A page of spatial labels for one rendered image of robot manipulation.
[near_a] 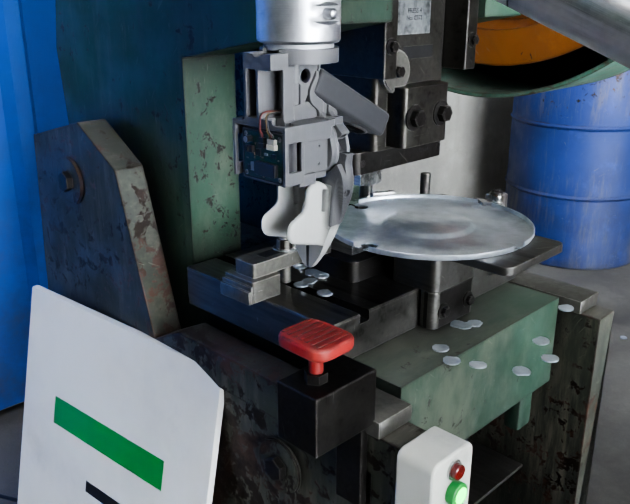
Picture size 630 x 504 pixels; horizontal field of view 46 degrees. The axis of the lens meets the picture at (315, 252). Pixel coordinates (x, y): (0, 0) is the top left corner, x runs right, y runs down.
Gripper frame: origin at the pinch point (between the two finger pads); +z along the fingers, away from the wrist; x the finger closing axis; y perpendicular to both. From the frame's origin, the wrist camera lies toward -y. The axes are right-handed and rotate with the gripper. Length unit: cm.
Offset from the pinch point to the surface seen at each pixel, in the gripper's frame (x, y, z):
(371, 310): -7.8, -18.4, 14.7
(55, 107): -135, -41, 5
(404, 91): -11.7, -28.2, -12.1
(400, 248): -6.5, -22.2, 6.8
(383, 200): -22.8, -38.3, 6.9
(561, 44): -10, -66, -16
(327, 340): 2.1, 0.3, 9.0
